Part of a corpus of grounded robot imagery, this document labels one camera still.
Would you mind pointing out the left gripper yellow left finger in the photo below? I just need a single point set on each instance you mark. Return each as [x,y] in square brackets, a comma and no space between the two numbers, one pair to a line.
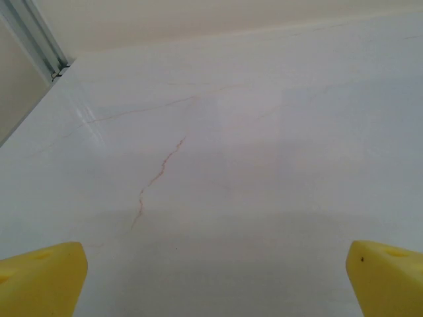
[43,280]

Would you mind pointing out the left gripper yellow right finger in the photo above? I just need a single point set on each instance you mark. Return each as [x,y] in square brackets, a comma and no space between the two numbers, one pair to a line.
[390,284]

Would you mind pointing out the aluminium frame post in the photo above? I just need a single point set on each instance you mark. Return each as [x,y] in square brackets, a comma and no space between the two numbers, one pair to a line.
[33,36]

